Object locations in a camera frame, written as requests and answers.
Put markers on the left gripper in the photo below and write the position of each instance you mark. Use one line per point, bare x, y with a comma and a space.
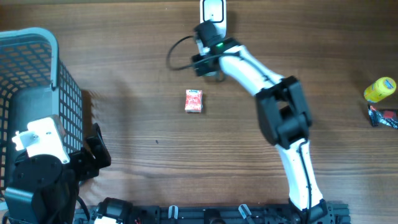
90, 167

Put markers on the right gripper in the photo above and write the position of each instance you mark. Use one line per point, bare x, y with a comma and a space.
199, 67

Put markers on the green tin can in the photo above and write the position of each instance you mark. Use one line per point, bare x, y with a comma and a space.
212, 74

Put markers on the red white tissue pack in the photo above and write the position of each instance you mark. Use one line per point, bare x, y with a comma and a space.
193, 103

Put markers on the yellow bottle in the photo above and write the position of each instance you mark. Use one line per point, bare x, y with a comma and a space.
380, 89

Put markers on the black red snack packet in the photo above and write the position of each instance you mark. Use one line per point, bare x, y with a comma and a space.
387, 117

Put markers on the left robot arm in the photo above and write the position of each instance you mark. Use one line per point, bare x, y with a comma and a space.
43, 190

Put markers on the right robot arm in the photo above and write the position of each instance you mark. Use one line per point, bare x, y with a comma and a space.
283, 114

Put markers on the white barcode scanner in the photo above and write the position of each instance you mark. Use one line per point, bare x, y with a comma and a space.
214, 11

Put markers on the grey plastic shopping basket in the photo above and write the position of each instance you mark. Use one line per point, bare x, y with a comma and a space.
35, 84

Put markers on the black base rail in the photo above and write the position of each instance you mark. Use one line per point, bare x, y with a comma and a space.
113, 210

